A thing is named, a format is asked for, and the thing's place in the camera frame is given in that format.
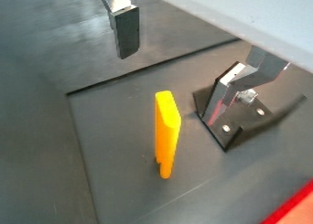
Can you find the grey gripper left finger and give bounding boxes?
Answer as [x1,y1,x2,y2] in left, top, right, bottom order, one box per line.
[102,0,139,59]

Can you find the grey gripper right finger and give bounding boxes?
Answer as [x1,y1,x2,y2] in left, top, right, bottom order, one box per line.
[202,46,290,125]

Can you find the yellow square-circle peg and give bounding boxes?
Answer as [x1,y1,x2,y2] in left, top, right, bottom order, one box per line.
[154,91,181,179]

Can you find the red peg board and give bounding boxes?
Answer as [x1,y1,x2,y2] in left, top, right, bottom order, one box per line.
[261,179,313,224]

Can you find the black curved block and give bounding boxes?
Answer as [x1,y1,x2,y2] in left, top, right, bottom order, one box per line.
[193,86,307,152]

